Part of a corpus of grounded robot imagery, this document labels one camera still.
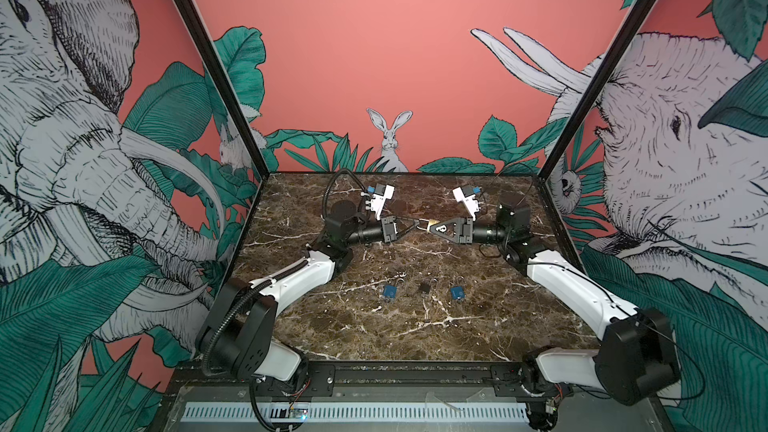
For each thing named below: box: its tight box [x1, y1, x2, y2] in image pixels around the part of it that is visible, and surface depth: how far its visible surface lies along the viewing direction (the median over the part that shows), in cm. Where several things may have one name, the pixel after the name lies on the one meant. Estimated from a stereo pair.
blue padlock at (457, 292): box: [450, 286, 465, 300], surface depth 90 cm
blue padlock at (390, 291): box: [383, 285, 397, 298], surface depth 91 cm
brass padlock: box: [416, 219, 440, 233], surface depth 73 cm
